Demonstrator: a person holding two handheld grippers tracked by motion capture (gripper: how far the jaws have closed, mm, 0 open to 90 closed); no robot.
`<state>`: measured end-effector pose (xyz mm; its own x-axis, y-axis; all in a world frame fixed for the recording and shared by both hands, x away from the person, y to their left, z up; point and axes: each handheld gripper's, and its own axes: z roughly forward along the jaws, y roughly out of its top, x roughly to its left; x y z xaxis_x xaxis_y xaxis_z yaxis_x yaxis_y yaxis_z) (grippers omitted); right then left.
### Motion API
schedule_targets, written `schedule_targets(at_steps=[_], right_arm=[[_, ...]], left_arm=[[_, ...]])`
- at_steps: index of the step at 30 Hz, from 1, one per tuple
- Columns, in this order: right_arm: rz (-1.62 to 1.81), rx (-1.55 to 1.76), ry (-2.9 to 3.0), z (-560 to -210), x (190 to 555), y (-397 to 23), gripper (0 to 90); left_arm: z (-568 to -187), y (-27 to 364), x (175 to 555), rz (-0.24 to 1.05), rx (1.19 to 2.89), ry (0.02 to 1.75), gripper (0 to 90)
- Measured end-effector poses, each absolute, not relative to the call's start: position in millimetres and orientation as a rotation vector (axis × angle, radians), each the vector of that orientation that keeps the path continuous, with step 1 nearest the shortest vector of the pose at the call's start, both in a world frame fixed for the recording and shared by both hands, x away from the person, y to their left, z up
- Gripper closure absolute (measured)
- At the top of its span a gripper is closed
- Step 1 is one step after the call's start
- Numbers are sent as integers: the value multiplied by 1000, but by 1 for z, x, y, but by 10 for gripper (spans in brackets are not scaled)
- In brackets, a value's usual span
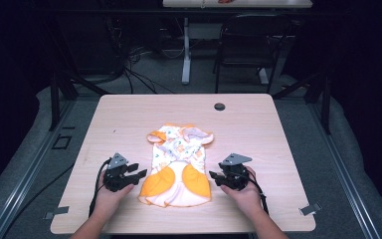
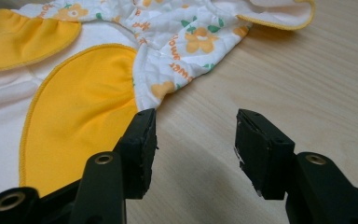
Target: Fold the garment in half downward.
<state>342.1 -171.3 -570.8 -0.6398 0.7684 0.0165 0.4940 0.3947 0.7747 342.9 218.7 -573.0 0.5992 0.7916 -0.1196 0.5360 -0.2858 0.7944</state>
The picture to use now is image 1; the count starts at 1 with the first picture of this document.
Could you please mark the black chair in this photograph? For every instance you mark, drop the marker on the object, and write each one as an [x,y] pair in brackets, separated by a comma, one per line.
[250,40]

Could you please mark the red object on background table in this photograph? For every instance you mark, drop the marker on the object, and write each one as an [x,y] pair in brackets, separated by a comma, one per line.
[225,1]

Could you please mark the person's left hand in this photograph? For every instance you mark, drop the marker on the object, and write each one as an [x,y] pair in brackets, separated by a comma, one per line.
[107,200]

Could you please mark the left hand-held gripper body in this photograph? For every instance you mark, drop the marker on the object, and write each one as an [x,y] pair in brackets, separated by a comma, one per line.
[116,174]

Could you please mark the aluminium floor rail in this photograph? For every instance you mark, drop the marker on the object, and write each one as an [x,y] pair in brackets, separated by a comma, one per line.
[344,172]
[23,186]

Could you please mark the grey tape strip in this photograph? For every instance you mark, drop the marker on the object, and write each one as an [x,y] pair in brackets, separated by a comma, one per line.
[58,211]
[310,209]

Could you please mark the person's right hand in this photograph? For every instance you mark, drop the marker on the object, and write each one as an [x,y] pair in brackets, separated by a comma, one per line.
[247,200]

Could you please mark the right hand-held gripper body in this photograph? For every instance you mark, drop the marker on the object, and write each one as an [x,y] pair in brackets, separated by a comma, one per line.
[236,176]

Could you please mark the white table leg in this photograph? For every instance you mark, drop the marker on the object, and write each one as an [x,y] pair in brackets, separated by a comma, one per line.
[186,59]

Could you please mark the black metal stand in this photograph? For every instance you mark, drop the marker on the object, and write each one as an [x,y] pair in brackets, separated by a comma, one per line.
[325,103]
[54,99]

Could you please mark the orange and white baby romper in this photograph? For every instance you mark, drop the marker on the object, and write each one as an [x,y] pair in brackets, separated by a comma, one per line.
[177,156]

